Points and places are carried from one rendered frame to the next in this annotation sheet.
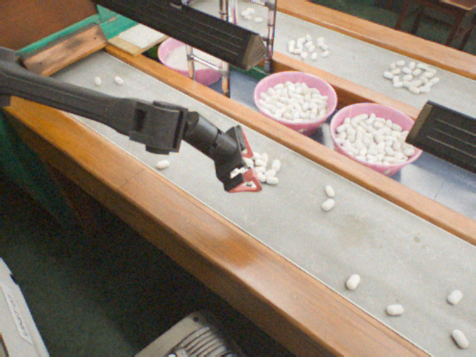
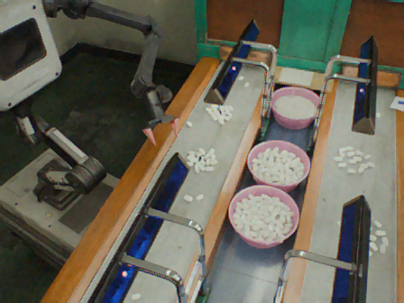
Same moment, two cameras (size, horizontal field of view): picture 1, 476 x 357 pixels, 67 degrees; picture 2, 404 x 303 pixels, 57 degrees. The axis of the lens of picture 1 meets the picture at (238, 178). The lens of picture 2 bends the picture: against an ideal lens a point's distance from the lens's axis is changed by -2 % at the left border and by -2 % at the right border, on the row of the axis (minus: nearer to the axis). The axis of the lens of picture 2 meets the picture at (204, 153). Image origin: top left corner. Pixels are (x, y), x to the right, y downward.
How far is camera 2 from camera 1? 1.28 m
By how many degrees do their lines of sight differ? 47
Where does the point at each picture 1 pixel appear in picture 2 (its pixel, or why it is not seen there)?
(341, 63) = (348, 184)
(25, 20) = (236, 31)
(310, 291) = (127, 197)
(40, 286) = not seen: hidden behind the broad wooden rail
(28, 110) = (201, 67)
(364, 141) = (257, 211)
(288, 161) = (217, 175)
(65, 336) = not seen: hidden behind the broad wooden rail
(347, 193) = (203, 207)
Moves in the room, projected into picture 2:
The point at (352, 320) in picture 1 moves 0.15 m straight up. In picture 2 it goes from (114, 215) to (106, 190)
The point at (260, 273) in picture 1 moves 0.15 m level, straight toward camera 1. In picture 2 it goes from (132, 176) to (96, 182)
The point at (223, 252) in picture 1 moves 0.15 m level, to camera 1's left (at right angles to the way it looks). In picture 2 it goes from (139, 160) to (133, 138)
